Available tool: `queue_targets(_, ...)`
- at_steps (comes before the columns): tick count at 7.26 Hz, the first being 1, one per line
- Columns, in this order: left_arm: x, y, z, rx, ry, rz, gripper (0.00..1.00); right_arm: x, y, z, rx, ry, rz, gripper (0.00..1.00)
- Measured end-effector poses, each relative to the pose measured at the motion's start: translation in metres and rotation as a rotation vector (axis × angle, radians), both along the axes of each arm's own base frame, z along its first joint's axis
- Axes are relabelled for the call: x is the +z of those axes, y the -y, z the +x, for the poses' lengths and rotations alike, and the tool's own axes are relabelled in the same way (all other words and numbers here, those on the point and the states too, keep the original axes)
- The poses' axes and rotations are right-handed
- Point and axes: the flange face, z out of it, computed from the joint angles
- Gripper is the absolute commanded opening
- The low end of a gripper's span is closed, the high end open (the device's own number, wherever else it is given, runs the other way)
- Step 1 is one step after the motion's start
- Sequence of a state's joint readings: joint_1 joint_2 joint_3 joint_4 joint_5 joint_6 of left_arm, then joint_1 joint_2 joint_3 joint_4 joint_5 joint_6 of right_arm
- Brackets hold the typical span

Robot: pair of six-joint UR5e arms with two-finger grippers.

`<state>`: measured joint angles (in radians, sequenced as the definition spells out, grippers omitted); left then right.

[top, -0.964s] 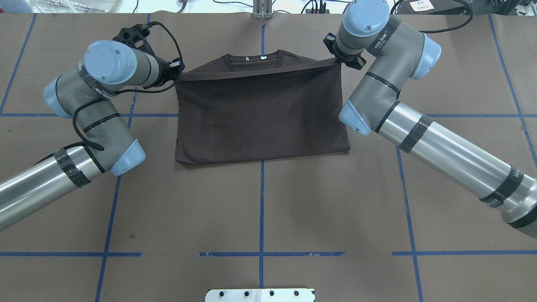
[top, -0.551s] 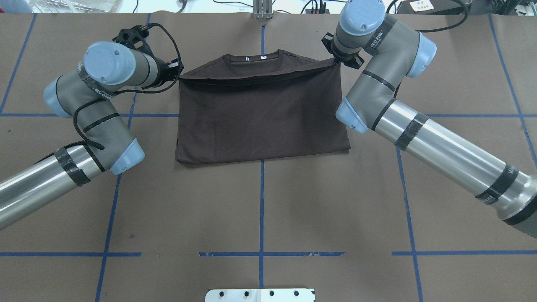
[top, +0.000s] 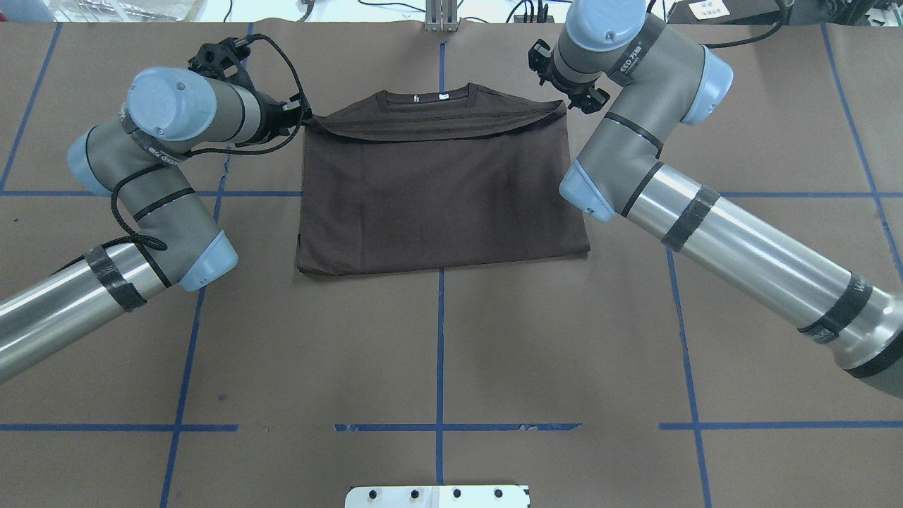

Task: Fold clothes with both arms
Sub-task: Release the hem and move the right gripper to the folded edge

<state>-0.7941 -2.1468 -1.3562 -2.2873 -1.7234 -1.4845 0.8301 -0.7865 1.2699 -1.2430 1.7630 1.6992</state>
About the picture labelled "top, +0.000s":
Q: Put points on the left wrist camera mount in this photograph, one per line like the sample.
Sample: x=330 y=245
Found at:
x=222 y=61

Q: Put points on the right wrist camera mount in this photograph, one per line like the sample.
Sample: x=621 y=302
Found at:
x=541 y=62

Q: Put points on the blue tape line lengthwise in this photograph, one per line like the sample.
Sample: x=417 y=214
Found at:
x=694 y=425

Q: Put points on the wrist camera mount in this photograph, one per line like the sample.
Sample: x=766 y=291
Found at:
x=541 y=62
x=222 y=61

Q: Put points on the dark brown t-shirt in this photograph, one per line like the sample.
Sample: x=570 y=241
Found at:
x=400 y=183

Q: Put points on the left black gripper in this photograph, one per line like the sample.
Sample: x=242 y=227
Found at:
x=269 y=116

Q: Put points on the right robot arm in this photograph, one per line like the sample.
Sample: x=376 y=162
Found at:
x=639 y=164

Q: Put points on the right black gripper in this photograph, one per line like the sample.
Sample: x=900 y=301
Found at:
x=573 y=96

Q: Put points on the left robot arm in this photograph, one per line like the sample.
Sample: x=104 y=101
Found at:
x=134 y=160

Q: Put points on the aluminium frame post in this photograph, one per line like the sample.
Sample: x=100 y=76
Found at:
x=442 y=16

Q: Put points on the white metal base plate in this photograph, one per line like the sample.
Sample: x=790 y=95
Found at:
x=493 y=495

